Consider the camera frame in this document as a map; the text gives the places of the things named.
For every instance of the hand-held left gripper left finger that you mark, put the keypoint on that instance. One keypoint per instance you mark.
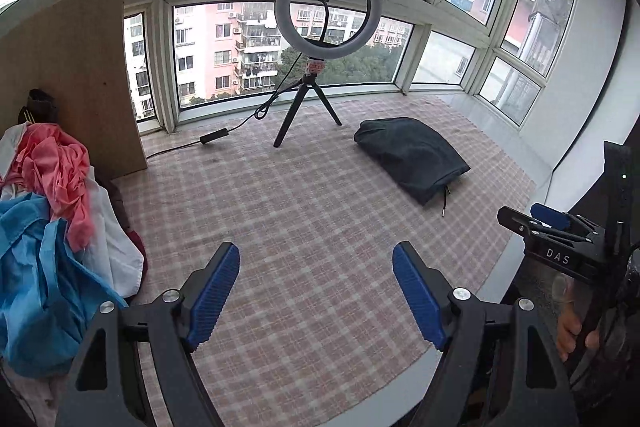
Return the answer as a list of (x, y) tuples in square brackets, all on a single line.
[(215, 292)]

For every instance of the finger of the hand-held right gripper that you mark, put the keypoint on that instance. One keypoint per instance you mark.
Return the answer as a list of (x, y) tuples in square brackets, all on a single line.
[(515, 219), (550, 214)]

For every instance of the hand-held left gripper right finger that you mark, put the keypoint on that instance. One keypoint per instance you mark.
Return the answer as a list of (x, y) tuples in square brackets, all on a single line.
[(417, 297)]

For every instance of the black pants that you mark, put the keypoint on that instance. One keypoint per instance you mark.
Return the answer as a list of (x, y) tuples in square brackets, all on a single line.
[(410, 152)]

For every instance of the person's right hand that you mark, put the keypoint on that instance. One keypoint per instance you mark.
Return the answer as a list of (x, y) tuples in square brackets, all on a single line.
[(567, 332)]

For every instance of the person's dark clothing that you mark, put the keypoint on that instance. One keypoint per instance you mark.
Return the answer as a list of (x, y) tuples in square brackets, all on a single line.
[(587, 199)]

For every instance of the white garment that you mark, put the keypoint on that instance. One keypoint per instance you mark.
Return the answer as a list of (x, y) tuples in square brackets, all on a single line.
[(112, 247)]

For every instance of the plaid blanket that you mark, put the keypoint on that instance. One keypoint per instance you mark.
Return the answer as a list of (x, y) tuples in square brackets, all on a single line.
[(310, 207)]

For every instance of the blue garment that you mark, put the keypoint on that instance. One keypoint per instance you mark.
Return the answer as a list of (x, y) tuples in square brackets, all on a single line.
[(35, 297)]

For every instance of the pink garment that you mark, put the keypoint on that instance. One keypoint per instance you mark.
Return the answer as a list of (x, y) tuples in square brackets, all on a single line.
[(55, 167)]

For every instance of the dark brown cloth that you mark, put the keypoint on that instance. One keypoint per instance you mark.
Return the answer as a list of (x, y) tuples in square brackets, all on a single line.
[(42, 104)]

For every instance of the pink apartment building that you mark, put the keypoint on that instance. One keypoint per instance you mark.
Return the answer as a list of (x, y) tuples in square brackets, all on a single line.
[(215, 37)]

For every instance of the brown cardboard panel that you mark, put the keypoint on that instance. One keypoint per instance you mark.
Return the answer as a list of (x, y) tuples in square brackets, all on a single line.
[(75, 72)]

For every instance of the white window frame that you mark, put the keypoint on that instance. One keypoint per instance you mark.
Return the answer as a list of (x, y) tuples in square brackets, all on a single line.
[(166, 67)]

